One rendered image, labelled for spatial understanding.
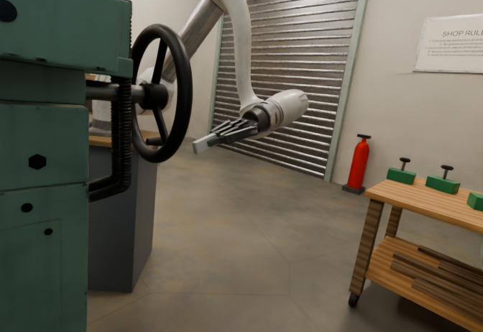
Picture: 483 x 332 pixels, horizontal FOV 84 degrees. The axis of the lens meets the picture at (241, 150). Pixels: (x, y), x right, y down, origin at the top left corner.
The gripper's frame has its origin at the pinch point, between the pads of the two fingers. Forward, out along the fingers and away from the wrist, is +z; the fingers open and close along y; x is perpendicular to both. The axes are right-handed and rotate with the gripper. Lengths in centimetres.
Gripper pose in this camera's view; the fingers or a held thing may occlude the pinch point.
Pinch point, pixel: (205, 143)
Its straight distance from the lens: 70.6
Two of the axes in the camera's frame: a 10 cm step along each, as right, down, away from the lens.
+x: 1.3, 9.0, 4.2
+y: 6.7, 2.3, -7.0
